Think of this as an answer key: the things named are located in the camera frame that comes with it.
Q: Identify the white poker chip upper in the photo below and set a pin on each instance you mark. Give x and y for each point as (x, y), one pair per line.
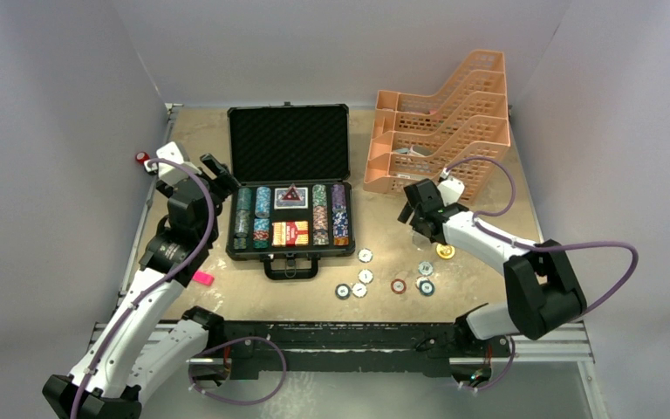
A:
(365, 255)

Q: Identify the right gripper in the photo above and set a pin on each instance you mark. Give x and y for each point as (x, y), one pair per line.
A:
(406, 214)

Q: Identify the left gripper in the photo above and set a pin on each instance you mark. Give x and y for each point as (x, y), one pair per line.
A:
(222, 184)

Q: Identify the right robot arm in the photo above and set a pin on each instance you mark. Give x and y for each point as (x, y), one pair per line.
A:
(542, 291)

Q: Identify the blue playing card deck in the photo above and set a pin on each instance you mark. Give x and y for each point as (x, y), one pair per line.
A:
(281, 205)

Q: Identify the yellow round button chip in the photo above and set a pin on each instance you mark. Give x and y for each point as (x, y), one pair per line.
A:
(445, 251)

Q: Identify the white poker chip middle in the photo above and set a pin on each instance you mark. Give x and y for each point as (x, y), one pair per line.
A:
(365, 276)

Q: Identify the red emergency button left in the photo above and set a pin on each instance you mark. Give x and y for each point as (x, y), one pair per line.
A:
(142, 157)

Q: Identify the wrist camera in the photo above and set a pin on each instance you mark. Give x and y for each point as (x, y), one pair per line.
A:
(450, 188)
(171, 174)

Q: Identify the teal poker chip right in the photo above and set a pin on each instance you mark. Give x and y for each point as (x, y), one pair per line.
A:
(425, 287)

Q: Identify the white poker chip right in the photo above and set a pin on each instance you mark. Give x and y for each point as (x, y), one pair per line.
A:
(425, 268)

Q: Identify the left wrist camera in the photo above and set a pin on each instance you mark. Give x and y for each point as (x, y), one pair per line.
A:
(171, 174)

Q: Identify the white poker chip lower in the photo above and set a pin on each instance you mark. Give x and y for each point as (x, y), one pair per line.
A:
(359, 290)

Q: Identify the red gold card deck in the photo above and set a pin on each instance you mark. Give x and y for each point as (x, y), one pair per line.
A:
(290, 234)

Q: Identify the dark green poker chip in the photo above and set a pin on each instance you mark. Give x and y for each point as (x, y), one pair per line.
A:
(343, 291)

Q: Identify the red poker chip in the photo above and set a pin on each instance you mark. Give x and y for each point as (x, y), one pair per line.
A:
(398, 286)

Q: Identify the pink highlighter marker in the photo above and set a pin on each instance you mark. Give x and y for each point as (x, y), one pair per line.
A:
(203, 278)

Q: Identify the white poker chip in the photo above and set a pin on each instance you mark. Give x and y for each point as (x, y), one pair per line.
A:
(365, 255)
(425, 268)
(365, 276)
(359, 290)

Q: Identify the red triangular dealer button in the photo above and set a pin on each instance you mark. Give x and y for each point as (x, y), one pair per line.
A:
(293, 194)

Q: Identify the orange plastic file tray rack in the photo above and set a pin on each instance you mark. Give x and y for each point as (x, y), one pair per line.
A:
(416, 136)

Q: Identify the black poker set case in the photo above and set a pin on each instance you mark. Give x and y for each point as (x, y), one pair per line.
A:
(276, 146)

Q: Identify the black base frame rail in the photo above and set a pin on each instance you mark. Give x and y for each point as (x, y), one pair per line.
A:
(434, 350)

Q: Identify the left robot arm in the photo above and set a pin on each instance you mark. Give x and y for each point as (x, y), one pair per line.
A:
(118, 375)

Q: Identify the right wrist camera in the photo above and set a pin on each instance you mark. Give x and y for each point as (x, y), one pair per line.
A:
(450, 188)

